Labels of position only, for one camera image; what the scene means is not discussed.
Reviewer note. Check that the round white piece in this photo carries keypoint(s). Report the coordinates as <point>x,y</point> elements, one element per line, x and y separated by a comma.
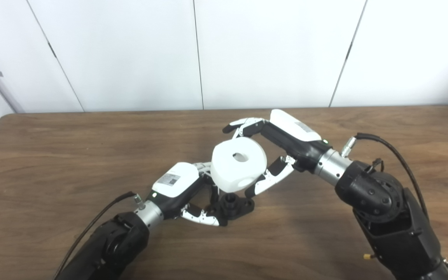
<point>231,171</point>

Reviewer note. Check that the black flanged holder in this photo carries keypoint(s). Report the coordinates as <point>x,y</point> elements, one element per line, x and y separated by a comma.
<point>235,206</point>

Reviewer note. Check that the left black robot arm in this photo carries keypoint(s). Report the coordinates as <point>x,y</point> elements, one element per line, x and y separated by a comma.
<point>111,245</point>

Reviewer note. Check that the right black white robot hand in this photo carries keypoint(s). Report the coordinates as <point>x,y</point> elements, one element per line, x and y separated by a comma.
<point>296,134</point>

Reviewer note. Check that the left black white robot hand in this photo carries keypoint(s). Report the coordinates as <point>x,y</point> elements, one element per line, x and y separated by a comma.
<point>175,181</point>

